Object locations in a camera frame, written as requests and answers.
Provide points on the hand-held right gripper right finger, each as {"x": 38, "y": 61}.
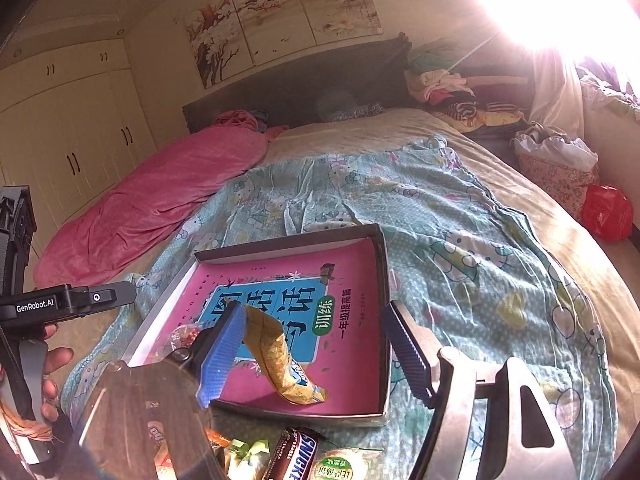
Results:
{"x": 407, "y": 355}

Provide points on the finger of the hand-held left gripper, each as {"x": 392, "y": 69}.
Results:
{"x": 105, "y": 296}

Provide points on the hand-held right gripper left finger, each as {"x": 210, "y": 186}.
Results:
{"x": 220, "y": 355}

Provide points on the shallow dark cardboard box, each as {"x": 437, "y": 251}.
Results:
{"x": 387, "y": 310}

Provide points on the yellow snack packet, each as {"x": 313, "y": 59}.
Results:
{"x": 277, "y": 355}

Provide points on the person's left hand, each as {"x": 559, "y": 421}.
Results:
{"x": 57, "y": 357}

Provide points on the red candy in clear wrapper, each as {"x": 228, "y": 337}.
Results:
{"x": 186, "y": 336}

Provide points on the pink book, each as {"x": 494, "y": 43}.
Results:
{"x": 345, "y": 360}

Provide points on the orange candy wrapper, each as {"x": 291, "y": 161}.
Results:
{"x": 220, "y": 439}

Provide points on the green wrapped candy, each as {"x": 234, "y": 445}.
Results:
{"x": 245, "y": 457}

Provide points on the pink blanket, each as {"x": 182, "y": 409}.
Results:
{"x": 150, "y": 200}

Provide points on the cartoon print quilt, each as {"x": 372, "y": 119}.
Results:
{"x": 450, "y": 240}

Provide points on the brown chocolate bar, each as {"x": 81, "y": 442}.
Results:
{"x": 295, "y": 455}

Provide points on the green label snack packet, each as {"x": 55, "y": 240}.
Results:
{"x": 340, "y": 467}

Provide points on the cream wardrobe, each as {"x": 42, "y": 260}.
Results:
{"x": 75, "y": 125}

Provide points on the floral fabric bag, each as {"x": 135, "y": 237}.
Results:
{"x": 560, "y": 180}

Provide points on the red plastic bag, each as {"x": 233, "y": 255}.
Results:
{"x": 605, "y": 212}

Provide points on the yellow print pillow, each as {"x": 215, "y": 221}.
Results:
{"x": 495, "y": 117}

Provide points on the patterned pillow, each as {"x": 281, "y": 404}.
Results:
{"x": 345, "y": 107}

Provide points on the white plastic bag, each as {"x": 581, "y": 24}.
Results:
{"x": 555, "y": 142}

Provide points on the pile of clothes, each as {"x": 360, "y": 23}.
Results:
{"x": 440, "y": 85}

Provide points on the light curtain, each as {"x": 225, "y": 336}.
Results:
{"x": 555, "y": 90}

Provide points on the floral wall painting panel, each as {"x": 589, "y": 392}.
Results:
{"x": 217, "y": 45}
{"x": 340, "y": 5}
{"x": 272, "y": 15}

